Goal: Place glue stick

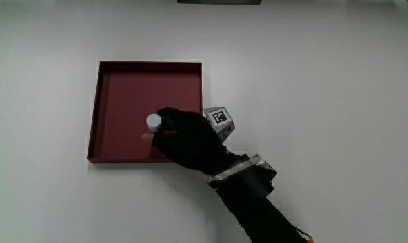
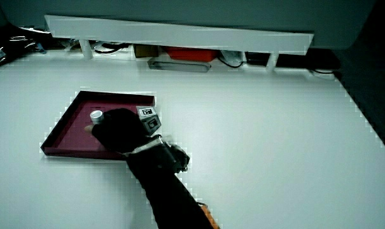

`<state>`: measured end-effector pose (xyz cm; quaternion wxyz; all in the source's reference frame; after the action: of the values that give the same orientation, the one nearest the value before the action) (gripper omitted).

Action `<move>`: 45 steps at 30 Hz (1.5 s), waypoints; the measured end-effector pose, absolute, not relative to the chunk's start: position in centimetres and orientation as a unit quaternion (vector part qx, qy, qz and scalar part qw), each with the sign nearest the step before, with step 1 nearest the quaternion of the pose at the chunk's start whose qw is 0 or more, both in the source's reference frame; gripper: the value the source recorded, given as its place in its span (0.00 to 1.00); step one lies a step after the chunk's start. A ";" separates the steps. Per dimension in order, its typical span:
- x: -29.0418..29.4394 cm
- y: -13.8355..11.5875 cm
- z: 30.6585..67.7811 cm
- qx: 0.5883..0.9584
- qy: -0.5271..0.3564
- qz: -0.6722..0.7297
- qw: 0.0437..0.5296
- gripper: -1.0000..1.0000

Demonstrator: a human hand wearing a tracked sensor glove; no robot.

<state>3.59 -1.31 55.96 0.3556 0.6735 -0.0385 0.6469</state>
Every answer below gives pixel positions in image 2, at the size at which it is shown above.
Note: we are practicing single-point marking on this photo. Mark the person's right hand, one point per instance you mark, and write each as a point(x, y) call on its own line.
point(122, 132)

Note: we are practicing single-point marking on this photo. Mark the silver glue stick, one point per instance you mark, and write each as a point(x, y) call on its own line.
point(97, 116)

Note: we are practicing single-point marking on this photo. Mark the person's right forearm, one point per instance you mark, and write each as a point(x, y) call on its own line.
point(166, 187)

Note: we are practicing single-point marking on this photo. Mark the maroon shallow tray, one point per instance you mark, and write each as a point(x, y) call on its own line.
point(74, 130)

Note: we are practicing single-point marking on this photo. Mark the brown cardboard box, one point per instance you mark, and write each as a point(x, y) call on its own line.
point(145, 51)

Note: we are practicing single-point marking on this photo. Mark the grey flat case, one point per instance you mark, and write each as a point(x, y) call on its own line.
point(179, 65)

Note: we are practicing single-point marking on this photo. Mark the orange box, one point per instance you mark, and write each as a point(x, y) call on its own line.
point(192, 54)

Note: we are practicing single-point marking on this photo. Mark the white desk shelf riser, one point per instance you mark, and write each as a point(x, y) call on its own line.
point(179, 35)

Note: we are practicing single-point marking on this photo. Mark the orange ribbed object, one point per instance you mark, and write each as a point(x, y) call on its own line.
point(209, 216)

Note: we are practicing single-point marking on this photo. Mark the white plastic bag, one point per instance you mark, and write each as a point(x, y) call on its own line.
point(232, 57)

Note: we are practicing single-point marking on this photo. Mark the black device under shelf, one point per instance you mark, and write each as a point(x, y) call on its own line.
point(294, 60)

